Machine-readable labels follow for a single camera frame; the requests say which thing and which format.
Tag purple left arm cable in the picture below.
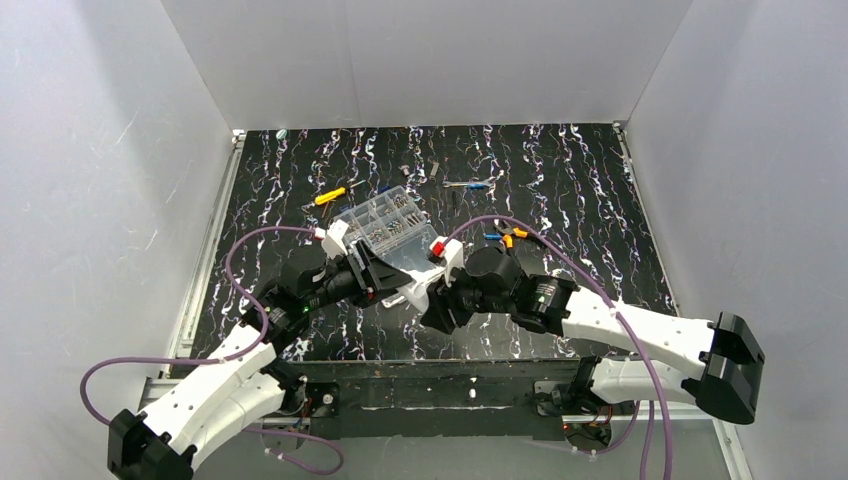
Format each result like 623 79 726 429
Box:
79 225 346 477

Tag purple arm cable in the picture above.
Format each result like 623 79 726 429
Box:
443 215 677 480
79 225 346 477

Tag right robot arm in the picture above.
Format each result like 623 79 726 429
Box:
403 247 765 425

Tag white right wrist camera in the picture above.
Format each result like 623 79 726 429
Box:
428 236 465 287

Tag white remote control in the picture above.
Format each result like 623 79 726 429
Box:
397 265 445 313

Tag yellow handled screwdriver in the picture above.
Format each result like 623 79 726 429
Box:
313 180 364 206

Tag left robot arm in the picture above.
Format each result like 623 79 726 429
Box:
107 242 422 479

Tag clear plastic organizer box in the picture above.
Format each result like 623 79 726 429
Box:
332 186 437 271

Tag blue silver wrench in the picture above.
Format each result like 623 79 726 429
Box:
442 181 494 190

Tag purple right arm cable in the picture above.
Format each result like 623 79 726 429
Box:
443 215 677 480

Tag orange black pliers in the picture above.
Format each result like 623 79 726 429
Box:
484 219 546 255

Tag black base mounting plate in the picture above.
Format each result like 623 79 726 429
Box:
292 359 596 440

